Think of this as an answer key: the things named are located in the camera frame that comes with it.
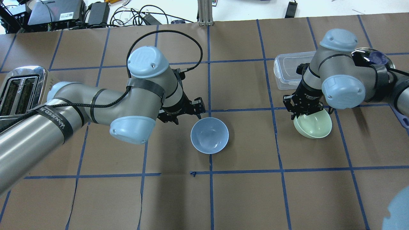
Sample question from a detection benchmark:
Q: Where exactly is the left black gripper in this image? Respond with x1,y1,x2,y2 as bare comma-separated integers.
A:
157,97,206,125

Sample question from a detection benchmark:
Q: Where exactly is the black power adapter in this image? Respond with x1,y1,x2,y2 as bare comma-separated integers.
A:
284,0,298,18

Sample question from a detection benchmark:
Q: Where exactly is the green bowl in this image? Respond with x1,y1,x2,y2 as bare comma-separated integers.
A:
293,110,333,139

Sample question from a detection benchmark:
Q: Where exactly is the clear plastic container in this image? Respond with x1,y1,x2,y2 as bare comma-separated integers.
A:
274,51,316,90

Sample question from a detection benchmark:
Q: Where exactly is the aluminium frame post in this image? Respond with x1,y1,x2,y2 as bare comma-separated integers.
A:
197,0,214,26

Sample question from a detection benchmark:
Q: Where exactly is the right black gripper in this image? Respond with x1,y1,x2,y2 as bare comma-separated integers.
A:
282,80,323,120

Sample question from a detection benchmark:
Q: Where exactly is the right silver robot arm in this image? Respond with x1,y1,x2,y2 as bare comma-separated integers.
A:
282,28,409,120

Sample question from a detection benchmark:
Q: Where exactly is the black electronics box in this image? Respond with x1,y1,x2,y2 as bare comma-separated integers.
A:
28,0,86,32

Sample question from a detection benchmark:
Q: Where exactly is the silver toaster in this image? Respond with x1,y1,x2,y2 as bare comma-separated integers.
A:
0,65,60,120

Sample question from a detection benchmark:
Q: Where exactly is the round metal dish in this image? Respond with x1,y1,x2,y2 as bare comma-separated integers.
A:
351,48,395,68

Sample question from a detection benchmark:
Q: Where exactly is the blue bowl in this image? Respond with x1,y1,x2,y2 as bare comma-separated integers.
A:
190,117,230,155

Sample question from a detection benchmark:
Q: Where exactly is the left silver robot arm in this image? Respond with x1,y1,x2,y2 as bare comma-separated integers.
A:
0,46,206,195

